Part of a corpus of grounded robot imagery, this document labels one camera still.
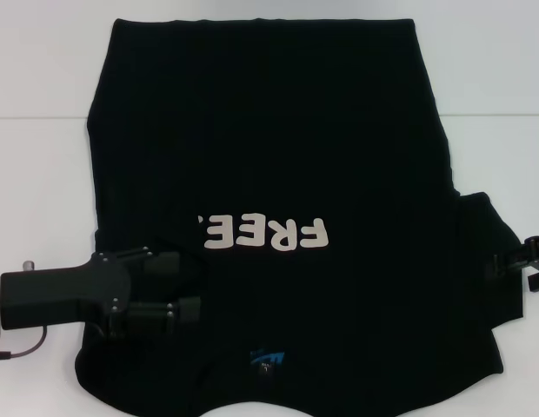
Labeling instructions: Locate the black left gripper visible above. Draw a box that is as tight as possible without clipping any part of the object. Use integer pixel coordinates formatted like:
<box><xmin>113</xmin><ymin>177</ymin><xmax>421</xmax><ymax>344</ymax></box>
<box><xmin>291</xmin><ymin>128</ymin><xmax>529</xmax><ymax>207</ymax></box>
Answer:
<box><xmin>0</xmin><ymin>246</ymin><xmax>202</xmax><ymax>338</ymax></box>

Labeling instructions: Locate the black shirt with FREE print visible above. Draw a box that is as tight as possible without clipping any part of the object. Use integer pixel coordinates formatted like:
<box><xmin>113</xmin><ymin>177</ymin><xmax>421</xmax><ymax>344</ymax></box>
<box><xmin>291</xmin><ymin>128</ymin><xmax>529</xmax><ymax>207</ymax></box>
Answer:
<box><xmin>73</xmin><ymin>17</ymin><xmax>529</xmax><ymax>417</ymax></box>

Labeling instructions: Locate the thin left gripper cable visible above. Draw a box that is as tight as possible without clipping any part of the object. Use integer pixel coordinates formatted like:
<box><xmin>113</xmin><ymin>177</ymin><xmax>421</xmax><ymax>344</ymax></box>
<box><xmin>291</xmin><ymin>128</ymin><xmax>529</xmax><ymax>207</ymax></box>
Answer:
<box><xmin>0</xmin><ymin>324</ymin><xmax>49</xmax><ymax>360</ymax></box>

